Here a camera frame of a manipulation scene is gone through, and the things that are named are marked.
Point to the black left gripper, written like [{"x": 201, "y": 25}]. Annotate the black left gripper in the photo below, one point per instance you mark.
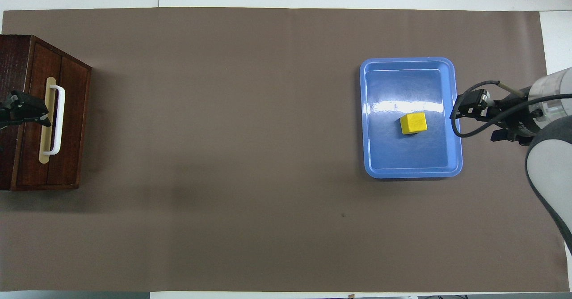
[{"x": 4, "y": 115}]

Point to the dark wooden drawer cabinet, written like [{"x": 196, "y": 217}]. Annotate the dark wooden drawer cabinet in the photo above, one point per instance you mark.
[{"x": 13, "y": 66}]

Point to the brown table mat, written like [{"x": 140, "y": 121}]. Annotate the brown table mat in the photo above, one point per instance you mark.
[{"x": 223, "y": 178}]

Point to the blue plastic tray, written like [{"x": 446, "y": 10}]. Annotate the blue plastic tray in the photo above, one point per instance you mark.
[{"x": 393, "y": 156}]

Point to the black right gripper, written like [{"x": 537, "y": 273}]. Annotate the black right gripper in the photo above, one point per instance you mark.
[{"x": 520, "y": 120}]

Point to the yellow cube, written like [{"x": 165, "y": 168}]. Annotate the yellow cube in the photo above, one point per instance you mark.
[{"x": 413, "y": 124}]

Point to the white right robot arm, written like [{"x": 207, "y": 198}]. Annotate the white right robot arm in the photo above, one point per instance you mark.
[{"x": 549, "y": 165}]

